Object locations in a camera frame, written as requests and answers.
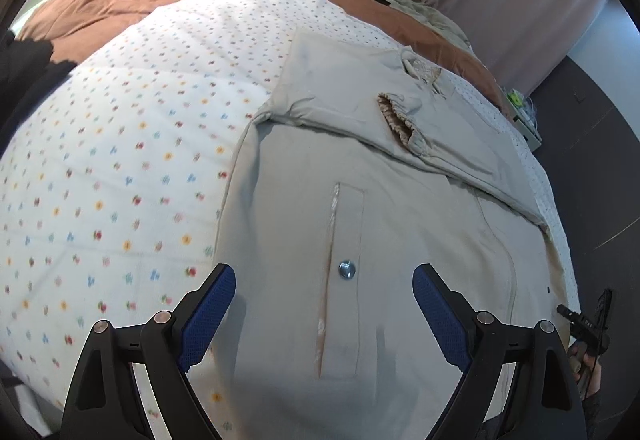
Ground beige jacket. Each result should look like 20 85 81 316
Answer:
212 27 583 440

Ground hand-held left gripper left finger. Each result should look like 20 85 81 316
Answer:
60 264 237 440

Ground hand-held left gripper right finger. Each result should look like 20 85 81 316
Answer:
412 264 588 440

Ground black folded clothes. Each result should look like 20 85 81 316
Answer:
0 32 76 155

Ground beige crumpled blanket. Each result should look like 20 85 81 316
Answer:
285 0 476 55

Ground white nightstand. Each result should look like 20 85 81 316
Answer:
500 87 543 151

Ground person's right forearm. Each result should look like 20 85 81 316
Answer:
582 385 605 440

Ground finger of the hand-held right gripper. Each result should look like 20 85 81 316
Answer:
556 304 590 329

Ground person's right hand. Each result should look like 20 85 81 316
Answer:
567 339 603 396

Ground white dotted blanket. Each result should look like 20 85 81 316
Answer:
0 0 583 440

